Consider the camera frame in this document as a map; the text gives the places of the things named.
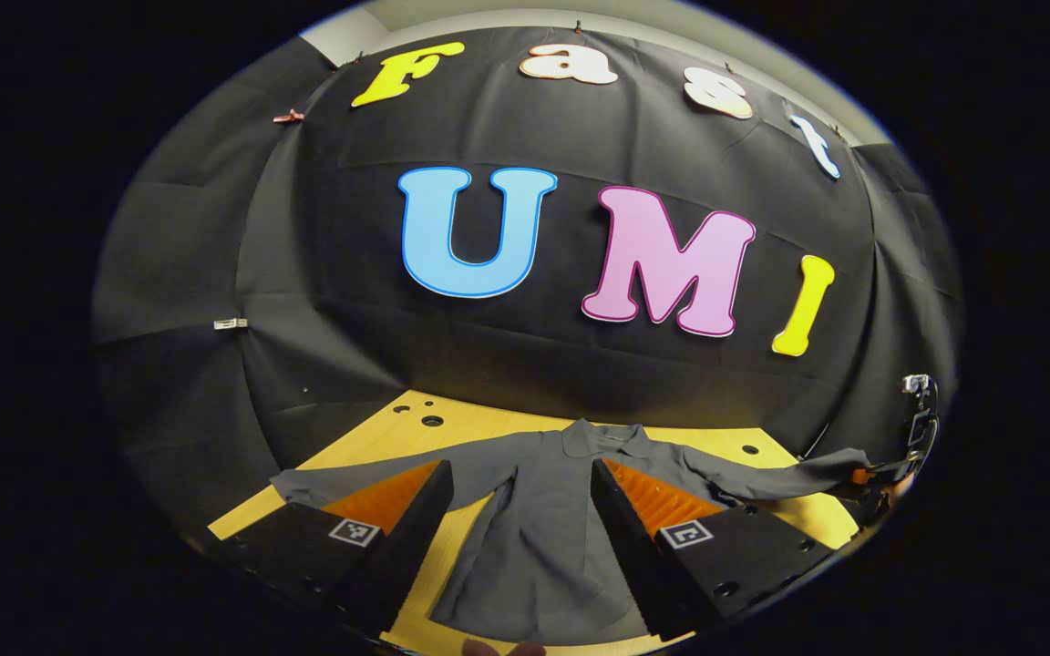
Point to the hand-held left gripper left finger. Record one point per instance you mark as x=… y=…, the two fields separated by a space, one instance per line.
x=411 y=538

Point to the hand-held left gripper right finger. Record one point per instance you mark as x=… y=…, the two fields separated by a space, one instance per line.
x=630 y=556

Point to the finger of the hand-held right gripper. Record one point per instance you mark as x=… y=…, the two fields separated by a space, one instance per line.
x=876 y=472

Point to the grey button shirt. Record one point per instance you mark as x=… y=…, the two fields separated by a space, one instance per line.
x=534 y=510

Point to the white cloth clip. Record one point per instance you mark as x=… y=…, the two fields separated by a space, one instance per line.
x=231 y=323

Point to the black backdrop cloth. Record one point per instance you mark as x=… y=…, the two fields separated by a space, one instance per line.
x=352 y=228

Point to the pink cloth clip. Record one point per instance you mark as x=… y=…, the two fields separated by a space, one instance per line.
x=288 y=117

